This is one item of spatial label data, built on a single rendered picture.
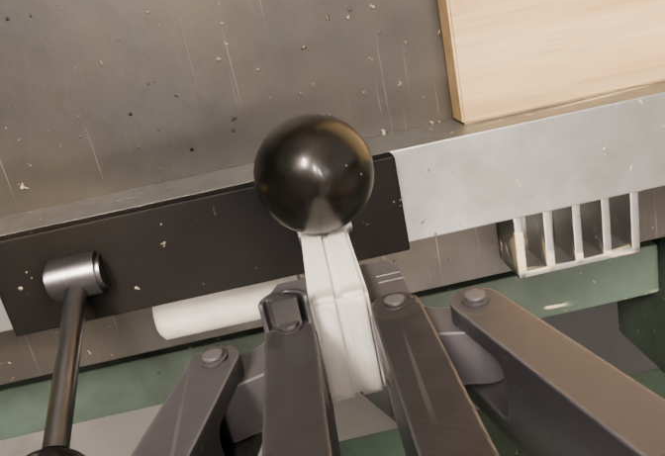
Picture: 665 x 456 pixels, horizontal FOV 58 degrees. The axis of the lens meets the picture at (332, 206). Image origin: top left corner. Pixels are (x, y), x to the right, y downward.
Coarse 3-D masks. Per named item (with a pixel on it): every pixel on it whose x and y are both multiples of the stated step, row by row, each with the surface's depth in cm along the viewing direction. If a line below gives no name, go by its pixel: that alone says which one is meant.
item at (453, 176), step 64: (448, 128) 32; (512, 128) 30; (576, 128) 30; (640, 128) 30; (128, 192) 32; (192, 192) 29; (448, 192) 30; (512, 192) 31; (576, 192) 31; (0, 320) 30
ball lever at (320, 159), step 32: (288, 128) 18; (320, 128) 18; (352, 128) 18; (256, 160) 18; (288, 160) 17; (320, 160) 17; (352, 160) 17; (256, 192) 19; (288, 192) 17; (320, 192) 17; (352, 192) 18; (288, 224) 18; (320, 224) 18
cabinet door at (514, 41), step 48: (480, 0) 30; (528, 0) 30; (576, 0) 30; (624, 0) 30; (480, 48) 30; (528, 48) 31; (576, 48) 31; (624, 48) 31; (480, 96) 31; (528, 96) 31; (576, 96) 32
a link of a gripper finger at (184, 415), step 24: (192, 360) 14; (216, 360) 14; (240, 360) 14; (192, 384) 13; (216, 384) 13; (168, 408) 12; (192, 408) 12; (216, 408) 12; (168, 432) 12; (192, 432) 11; (216, 432) 12
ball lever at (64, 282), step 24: (48, 264) 28; (72, 264) 28; (96, 264) 28; (48, 288) 28; (72, 288) 28; (96, 288) 28; (72, 312) 27; (72, 336) 26; (72, 360) 25; (72, 384) 25; (48, 408) 24; (72, 408) 24; (48, 432) 23
